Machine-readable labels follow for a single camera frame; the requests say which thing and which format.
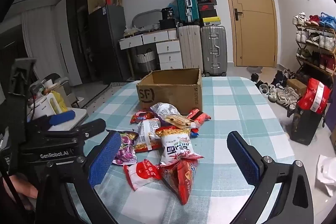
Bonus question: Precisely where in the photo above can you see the dark grey fridge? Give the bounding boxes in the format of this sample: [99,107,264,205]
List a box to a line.
[88,5,130,83]

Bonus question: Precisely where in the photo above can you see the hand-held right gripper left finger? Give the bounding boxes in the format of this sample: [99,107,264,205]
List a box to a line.
[35,132,122,224]

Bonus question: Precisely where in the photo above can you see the silver purple snack packet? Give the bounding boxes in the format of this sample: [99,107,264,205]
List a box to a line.
[150,103,181,119]

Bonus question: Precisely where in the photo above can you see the small white noodle snack packet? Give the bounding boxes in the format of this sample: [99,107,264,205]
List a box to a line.
[134,118,162,153]

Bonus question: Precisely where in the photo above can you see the dark tall wardrobe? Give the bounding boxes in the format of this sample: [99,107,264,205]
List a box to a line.
[66,0,103,85]

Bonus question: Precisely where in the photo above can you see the red black snack packet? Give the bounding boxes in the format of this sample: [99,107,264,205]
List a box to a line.
[188,109,212,126]

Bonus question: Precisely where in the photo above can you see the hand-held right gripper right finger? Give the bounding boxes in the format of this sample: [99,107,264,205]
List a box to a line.
[223,131,315,224]

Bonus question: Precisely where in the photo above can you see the woven laundry basket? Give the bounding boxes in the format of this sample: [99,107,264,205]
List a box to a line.
[135,49,157,72]

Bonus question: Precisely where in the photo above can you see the beige suitcase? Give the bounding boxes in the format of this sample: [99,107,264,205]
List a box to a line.
[178,25,204,75]

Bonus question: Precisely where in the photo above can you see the white drawer cabinet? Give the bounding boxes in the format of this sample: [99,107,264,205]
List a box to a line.
[156,40,183,70]

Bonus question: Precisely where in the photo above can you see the clear cake packet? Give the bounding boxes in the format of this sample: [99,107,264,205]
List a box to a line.
[161,114,197,130]

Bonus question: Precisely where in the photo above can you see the white electric kettle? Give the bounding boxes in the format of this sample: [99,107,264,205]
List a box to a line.
[31,97,57,121]

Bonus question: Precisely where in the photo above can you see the brown cardboard box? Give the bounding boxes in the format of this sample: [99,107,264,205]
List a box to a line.
[136,68,203,115]

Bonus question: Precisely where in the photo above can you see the yellow bag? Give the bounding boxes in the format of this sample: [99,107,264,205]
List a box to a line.
[45,91,67,115]

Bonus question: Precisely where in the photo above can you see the purple grape candy packet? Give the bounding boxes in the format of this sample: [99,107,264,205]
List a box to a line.
[106,130,138,166]

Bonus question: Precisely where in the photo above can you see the large white noodle snack packet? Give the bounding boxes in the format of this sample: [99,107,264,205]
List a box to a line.
[155,127,204,165]

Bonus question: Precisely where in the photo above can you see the red black shoe box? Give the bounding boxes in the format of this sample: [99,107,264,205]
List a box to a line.
[198,4,217,12]

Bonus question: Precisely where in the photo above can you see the black tub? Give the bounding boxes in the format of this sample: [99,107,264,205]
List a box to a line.
[161,7,176,20]

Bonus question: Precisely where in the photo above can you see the black storage box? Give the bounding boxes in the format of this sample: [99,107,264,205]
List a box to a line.
[159,19,179,30]

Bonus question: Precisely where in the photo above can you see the person's left hand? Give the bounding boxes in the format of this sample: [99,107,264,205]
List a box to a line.
[8,174,38,205]

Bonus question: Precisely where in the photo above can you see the white desk with drawers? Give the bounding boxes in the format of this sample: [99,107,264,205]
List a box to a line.
[118,28,180,77]

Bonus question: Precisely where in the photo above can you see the red pyramid snack packet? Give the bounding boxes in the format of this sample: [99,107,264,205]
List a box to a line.
[159,157,200,206]

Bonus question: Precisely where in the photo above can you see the teal checked tablecloth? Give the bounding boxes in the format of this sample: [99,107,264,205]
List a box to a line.
[66,76,296,224]

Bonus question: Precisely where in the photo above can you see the rows of assorted shoes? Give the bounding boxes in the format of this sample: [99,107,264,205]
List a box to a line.
[293,12,336,75]

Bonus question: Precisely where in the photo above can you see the red shopping bag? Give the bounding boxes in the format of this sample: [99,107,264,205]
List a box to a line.
[297,78,332,114]

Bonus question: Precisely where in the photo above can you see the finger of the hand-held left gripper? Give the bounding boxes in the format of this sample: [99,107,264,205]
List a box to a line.
[50,119,107,137]
[28,112,76,131]

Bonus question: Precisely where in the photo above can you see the scattered sneakers group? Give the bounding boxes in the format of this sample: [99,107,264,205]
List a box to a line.
[251,69,300,109]

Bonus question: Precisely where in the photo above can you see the red white round-logo packet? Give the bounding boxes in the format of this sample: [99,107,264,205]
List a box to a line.
[123,160,163,191]

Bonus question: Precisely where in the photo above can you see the tan wooden door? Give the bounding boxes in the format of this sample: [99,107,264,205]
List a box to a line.
[218,0,278,67]

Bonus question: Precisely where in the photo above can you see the grey arched mirror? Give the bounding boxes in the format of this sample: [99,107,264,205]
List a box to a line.
[131,9,164,28]

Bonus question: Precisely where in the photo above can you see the white plastic bag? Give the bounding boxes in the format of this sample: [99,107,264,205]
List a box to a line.
[315,154,336,197]

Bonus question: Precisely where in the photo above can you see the grey storage bin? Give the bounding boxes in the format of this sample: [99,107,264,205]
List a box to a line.
[30,73,70,94]

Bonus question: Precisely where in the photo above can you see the black tote bag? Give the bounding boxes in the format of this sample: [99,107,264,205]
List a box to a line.
[289,106,324,146]

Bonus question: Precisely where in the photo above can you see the wooden shoe rack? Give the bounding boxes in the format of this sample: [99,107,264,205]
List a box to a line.
[294,13,336,83]

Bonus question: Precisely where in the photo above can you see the silver suitcase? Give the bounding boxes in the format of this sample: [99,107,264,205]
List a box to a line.
[200,25,227,77]

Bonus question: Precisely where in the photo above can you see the plain black shoe box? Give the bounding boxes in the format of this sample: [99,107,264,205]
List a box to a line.
[199,9,218,18]

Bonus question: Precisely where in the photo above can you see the red cookie packet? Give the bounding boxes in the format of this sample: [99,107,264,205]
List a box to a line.
[130,111,155,125]

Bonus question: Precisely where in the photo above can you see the teal suitcase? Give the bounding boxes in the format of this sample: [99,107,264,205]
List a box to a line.
[175,0,200,25]

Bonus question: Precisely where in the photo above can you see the small brown carton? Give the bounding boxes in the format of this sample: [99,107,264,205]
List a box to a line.
[286,79,307,96]

